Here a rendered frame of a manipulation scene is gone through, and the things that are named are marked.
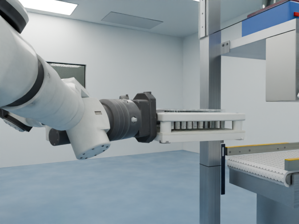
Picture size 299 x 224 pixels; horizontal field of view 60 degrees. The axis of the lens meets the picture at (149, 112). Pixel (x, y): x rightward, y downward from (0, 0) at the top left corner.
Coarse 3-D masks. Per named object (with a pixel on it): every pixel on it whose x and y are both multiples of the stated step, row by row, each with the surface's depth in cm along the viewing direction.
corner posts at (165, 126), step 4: (240, 120) 69; (160, 124) 63; (164, 124) 62; (168, 124) 62; (232, 124) 70; (236, 124) 69; (240, 124) 69; (160, 128) 63; (164, 128) 62; (168, 128) 62; (232, 128) 70; (236, 128) 69; (240, 128) 69
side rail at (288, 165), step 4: (284, 160) 78; (292, 160) 77; (296, 160) 77; (284, 164) 78; (288, 164) 76; (292, 164) 77; (296, 164) 77; (284, 168) 78; (288, 168) 76; (292, 168) 77; (296, 168) 77
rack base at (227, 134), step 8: (160, 136) 62; (168, 136) 61; (176, 136) 62; (184, 136) 63; (192, 136) 64; (200, 136) 65; (208, 136) 65; (216, 136) 66; (224, 136) 67; (232, 136) 68; (240, 136) 69
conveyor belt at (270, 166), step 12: (240, 156) 101; (252, 156) 101; (264, 156) 101; (276, 156) 101; (288, 156) 101; (240, 168) 94; (252, 168) 89; (264, 168) 85; (276, 168) 82; (276, 180) 80
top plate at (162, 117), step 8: (160, 120) 62; (168, 120) 61; (176, 120) 62; (184, 120) 63; (192, 120) 64; (200, 120) 65; (208, 120) 65; (216, 120) 66; (224, 120) 67; (232, 120) 68
